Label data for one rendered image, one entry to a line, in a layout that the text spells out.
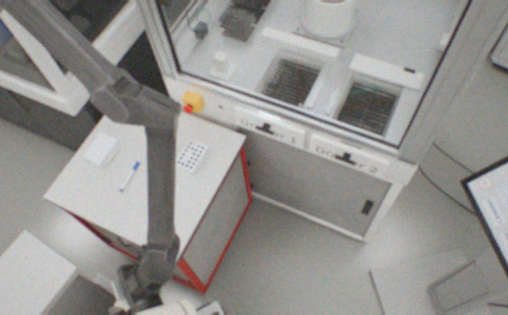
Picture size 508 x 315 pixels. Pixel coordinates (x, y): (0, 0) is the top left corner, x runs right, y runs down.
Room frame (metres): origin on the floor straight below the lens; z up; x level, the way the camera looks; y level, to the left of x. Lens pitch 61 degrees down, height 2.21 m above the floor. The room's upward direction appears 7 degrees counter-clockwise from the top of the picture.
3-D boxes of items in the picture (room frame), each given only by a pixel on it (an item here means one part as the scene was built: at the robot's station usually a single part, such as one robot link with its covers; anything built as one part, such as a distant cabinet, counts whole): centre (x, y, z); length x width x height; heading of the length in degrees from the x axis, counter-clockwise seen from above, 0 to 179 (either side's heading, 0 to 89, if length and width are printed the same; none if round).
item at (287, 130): (0.87, -0.07, 0.87); 0.29 x 0.02 x 0.11; 59
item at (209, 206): (0.82, 0.44, 0.38); 0.62 x 0.58 x 0.76; 59
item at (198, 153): (0.83, 0.25, 0.78); 0.12 x 0.08 x 0.04; 149
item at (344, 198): (1.25, -0.36, 0.40); 1.03 x 0.95 x 0.80; 59
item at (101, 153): (0.90, 0.61, 0.79); 0.13 x 0.09 x 0.05; 148
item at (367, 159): (0.70, -0.34, 0.87); 0.29 x 0.02 x 0.11; 59
